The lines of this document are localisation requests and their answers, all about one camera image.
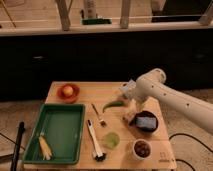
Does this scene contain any green pepper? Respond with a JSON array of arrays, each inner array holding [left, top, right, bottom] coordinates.
[[102, 100, 125, 113]]

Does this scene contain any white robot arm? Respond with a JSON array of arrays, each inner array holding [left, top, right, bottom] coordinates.
[[121, 68, 213, 135]]

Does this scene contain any green plastic tray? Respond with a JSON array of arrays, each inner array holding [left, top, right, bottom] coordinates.
[[23, 104, 85, 165]]

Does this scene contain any light blue cloth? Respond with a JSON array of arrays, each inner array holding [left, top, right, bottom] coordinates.
[[120, 80, 136, 99]]

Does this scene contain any small wooden block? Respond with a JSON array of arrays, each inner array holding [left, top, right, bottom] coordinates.
[[122, 112, 135, 125]]

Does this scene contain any black bowl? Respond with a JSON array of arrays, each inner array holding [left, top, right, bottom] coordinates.
[[134, 111, 158, 133]]

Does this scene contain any blue sponge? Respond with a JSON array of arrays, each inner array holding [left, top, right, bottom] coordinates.
[[136, 117, 157, 130]]

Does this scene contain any green plastic cup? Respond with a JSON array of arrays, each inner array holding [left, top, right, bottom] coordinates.
[[103, 132, 120, 149]]

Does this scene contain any orange bowl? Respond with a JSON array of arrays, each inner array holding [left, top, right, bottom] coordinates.
[[57, 83, 80, 103]]

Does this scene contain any red yellow apple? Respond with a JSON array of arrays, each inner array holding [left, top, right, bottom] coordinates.
[[62, 85, 74, 97]]

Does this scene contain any green object on shelf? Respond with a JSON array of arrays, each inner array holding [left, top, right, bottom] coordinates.
[[82, 18, 112, 25]]

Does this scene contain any yellow corn cob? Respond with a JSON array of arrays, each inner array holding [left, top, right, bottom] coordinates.
[[39, 136, 52, 160]]

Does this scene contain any black pole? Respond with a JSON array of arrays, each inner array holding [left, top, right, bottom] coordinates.
[[10, 122, 25, 171]]

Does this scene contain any black cable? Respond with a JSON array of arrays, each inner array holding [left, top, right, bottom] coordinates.
[[168, 132, 213, 171]]

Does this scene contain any white handled brush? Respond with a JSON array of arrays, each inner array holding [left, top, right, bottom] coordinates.
[[87, 120, 106, 162]]

